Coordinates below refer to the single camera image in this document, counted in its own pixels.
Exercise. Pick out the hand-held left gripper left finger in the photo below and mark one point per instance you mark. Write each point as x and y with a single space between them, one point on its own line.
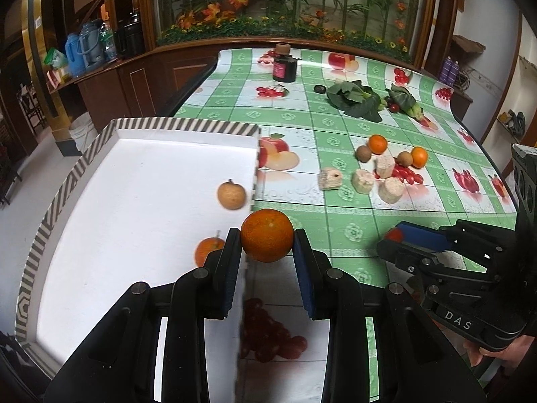
230 289

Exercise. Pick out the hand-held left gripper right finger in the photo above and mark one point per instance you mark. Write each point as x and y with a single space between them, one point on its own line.
304 277

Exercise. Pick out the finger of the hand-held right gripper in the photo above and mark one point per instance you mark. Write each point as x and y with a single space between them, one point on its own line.
423 235
402 254

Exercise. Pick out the red date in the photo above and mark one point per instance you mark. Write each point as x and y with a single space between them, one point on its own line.
394 235

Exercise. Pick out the small orange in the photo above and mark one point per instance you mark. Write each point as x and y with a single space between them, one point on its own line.
418 156
207 252
377 143

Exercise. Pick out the large dark orange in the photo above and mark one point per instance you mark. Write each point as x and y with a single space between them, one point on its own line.
267 235

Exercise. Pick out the pale corn cob piece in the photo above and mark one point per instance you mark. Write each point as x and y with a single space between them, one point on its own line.
363 181
391 189
330 178
385 166

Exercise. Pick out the brown kiwi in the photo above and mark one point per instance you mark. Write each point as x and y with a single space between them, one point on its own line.
405 158
363 153

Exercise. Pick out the tan round longan fruit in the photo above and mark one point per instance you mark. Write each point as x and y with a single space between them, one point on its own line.
230 194

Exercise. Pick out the white tray with striped rim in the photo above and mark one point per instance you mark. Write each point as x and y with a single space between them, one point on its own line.
138 201

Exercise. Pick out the person's right hand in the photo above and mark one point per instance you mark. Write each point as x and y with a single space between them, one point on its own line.
516 350

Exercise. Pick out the dark red cherry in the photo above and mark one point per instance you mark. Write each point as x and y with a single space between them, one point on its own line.
394 107

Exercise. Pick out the leafy green vegetable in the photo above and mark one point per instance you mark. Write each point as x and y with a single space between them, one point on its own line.
354 98
402 100

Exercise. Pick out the green checkered fruit-print tablecloth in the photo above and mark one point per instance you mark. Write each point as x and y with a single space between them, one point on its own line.
319 134

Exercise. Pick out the purple bottles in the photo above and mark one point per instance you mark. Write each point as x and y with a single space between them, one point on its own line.
449 71

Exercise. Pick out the small black lid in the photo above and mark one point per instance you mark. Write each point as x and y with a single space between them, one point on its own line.
319 88

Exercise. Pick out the dark bottle with brown cap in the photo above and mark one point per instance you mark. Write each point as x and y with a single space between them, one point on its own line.
285 65

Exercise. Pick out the white bucket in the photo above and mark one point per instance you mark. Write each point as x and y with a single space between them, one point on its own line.
84 134

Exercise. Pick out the wooden cabinet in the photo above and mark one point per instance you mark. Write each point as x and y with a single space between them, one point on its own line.
138 79

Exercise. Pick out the glass case with artificial flowers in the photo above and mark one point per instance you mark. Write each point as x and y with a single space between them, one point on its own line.
293 4

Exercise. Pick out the wooden chair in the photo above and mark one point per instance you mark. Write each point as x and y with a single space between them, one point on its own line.
31 109

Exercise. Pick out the black kettle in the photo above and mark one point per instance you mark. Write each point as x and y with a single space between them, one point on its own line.
130 35

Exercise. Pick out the clear plastic bottle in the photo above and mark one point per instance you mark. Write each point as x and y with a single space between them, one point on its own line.
109 44

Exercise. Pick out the blue plastic jug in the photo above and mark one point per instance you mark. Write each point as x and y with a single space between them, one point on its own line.
75 56

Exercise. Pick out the blue-grey thermos jug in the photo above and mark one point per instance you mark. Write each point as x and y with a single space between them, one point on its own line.
92 46

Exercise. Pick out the green bag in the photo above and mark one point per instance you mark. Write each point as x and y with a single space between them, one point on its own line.
55 58

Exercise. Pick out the wooden wall shelf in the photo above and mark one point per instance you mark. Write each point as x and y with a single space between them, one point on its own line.
467 44

